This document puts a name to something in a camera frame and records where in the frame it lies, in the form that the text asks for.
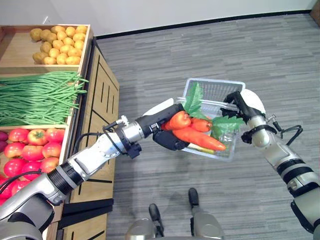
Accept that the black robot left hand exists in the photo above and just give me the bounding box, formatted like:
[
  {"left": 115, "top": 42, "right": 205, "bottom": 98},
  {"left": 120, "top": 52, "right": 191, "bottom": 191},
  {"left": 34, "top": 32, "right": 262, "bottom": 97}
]
[{"left": 136, "top": 98, "right": 191, "bottom": 151}]

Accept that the wooden produce stand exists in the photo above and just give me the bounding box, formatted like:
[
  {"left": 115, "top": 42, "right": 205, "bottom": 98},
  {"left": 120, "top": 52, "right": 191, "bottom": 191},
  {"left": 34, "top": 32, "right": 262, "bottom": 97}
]
[{"left": 0, "top": 24, "right": 120, "bottom": 240}]

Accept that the silver robot right leg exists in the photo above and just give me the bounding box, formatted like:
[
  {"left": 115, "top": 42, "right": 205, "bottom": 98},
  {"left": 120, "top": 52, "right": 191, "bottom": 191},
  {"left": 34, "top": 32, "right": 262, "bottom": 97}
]
[{"left": 187, "top": 187, "right": 225, "bottom": 240}]

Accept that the brown wooden furniture corner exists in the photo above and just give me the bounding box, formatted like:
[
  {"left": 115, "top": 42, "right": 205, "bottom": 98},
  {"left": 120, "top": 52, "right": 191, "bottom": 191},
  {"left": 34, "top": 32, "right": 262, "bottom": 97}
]
[{"left": 309, "top": 0, "right": 320, "bottom": 26}]

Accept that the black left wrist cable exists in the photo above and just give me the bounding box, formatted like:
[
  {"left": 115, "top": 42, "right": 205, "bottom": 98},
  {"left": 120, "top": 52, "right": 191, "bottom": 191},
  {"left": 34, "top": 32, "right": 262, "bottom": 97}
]
[{"left": 73, "top": 120, "right": 126, "bottom": 156}]

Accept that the long orange carrot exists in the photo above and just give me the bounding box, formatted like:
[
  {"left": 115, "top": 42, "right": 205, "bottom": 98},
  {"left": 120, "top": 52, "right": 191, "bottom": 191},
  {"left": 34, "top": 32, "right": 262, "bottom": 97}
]
[{"left": 172, "top": 127, "right": 227, "bottom": 152}]

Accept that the clear plastic basket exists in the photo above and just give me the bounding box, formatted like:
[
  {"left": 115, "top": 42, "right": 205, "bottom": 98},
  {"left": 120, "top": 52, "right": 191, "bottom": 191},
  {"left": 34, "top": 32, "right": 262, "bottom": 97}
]
[{"left": 174, "top": 77, "right": 246, "bottom": 163}]

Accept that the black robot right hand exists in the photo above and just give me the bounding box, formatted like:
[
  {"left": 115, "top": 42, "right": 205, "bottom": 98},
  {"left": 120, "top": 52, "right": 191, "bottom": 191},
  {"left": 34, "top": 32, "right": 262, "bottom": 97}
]
[{"left": 220, "top": 88, "right": 266, "bottom": 124}]

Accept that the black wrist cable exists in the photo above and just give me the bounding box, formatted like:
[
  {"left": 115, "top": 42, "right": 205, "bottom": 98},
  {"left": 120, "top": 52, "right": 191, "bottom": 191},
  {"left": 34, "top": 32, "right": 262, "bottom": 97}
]
[
  {"left": 266, "top": 114, "right": 305, "bottom": 147},
  {"left": 73, "top": 120, "right": 126, "bottom": 156}
]

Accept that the green long bean bundle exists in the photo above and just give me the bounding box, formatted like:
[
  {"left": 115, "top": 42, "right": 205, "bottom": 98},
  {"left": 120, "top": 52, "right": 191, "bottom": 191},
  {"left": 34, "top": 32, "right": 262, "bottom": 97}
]
[{"left": 0, "top": 71, "right": 90, "bottom": 127}]

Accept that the black left upper arm cable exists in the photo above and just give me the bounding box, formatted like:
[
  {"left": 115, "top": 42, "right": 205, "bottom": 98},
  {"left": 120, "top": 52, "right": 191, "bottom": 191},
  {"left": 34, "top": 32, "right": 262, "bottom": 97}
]
[{"left": 0, "top": 169, "right": 42, "bottom": 195}]

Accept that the silver robot leg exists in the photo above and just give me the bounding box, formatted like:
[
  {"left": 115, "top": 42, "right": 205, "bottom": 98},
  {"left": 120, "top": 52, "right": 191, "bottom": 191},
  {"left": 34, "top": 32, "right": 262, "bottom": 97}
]
[
  {"left": 187, "top": 187, "right": 225, "bottom": 240},
  {"left": 124, "top": 203, "right": 166, "bottom": 240}
]

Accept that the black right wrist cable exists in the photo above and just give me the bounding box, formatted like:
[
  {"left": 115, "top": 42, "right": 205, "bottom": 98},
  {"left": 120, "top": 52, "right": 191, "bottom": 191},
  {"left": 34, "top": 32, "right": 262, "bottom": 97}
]
[{"left": 266, "top": 114, "right": 305, "bottom": 147}]

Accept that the white green scallion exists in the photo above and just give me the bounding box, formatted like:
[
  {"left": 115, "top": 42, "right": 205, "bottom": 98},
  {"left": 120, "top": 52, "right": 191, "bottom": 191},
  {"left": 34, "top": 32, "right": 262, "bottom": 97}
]
[{"left": 188, "top": 144, "right": 216, "bottom": 155}]

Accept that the black baseboard strip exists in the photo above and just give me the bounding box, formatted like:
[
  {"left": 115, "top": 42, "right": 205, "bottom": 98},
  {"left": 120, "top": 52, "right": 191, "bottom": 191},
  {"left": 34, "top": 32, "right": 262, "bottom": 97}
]
[{"left": 96, "top": 9, "right": 312, "bottom": 40}]

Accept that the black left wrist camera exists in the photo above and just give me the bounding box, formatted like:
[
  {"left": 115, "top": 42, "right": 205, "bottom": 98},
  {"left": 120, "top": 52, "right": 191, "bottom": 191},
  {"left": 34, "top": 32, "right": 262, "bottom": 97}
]
[{"left": 126, "top": 142, "right": 143, "bottom": 160}]

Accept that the silver robot left leg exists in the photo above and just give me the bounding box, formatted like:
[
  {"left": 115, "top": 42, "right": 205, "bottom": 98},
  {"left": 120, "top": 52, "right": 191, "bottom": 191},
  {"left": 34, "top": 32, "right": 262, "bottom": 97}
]
[{"left": 124, "top": 203, "right": 166, "bottom": 240}]

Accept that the orange carrot with green leaf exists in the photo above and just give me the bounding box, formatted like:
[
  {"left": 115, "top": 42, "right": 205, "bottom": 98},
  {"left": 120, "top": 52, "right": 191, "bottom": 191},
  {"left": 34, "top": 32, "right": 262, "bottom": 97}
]
[
  {"left": 189, "top": 115, "right": 246, "bottom": 141},
  {"left": 162, "top": 81, "right": 211, "bottom": 131}
]

